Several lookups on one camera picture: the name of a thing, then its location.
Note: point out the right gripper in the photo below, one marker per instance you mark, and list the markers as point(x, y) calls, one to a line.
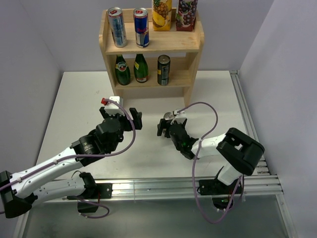
point(164, 124)

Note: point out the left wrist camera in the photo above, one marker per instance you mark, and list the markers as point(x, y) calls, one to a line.
point(111, 108)

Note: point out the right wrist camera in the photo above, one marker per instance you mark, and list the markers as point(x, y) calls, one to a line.
point(178, 117)

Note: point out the pineapple juice carton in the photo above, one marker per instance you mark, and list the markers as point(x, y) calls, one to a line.
point(161, 15)

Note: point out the aluminium rail frame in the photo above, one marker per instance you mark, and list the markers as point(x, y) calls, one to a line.
point(152, 188)

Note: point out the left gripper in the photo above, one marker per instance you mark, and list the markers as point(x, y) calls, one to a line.
point(137, 118)

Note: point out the grape juice carton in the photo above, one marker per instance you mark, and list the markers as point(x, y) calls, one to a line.
point(186, 15)

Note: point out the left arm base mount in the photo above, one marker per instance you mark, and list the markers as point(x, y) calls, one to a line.
point(88, 205)

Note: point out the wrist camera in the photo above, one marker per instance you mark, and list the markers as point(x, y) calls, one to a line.
point(178, 117)
point(111, 108)

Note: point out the wooden two-tier shelf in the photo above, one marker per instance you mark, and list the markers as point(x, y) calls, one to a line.
point(184, 49)

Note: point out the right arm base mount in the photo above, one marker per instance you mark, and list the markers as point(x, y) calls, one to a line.
point(221, 193)

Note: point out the green bottle yellow label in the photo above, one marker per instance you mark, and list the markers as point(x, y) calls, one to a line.
point(141, 70)

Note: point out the black yellow can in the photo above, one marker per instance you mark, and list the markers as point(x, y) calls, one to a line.
point(168, 116)
point(163, 69)

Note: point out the red bull can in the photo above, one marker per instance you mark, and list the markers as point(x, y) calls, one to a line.
point(116, 22)
point(141, 26)

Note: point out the perrier lychee green bottle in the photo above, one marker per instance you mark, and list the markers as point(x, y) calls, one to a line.
point(122, 71)

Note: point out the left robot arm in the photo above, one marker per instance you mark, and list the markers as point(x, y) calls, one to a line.
point(23, 190)

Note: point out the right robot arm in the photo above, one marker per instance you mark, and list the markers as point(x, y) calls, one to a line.
point(241, 152)

